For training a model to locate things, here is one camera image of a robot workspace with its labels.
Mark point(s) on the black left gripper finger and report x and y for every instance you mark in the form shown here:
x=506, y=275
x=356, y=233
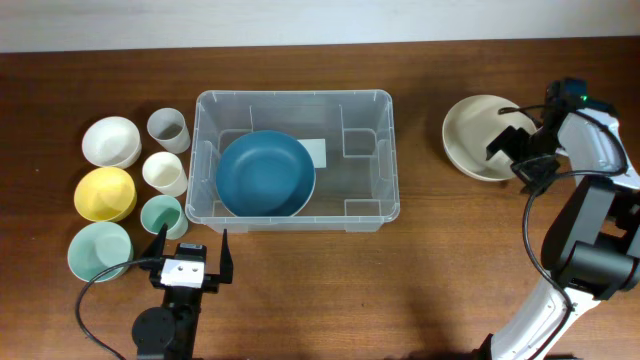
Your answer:
x=154, y=252
x=226, y=266

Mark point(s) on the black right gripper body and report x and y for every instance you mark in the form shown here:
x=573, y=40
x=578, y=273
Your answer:
x=539, y=162

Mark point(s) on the cream white bowl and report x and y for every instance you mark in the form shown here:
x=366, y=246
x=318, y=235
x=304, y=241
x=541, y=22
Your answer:
x=470, y=126

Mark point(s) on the dark blue bowl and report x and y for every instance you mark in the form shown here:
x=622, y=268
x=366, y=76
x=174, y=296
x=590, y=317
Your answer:
x=265, y=174

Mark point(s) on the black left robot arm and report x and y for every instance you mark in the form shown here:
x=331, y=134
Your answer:
x=169, y=330

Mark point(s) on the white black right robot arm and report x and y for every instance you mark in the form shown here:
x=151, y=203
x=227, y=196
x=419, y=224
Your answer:
x=591, y=250

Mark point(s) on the clear plastic storage container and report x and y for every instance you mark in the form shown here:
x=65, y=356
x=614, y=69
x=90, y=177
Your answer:
x=357, y=191

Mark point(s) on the mint green plastic cup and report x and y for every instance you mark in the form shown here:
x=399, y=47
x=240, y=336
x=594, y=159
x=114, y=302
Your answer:
x=164, y=210

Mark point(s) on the small mint green bowl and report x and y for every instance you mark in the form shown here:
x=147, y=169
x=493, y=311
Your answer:
x=97, y=247

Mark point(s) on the small yellow bowl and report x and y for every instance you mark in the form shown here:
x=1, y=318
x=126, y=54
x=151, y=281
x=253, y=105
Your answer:
x=106, y=194

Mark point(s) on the cream plastic cup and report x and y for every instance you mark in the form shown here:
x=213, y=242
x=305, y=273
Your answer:
x=165, y=173

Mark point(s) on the small white bowl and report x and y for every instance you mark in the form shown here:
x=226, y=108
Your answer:
x=112, y=142

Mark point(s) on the grey plastic cup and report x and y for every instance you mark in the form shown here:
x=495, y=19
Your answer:
x=168, y=127

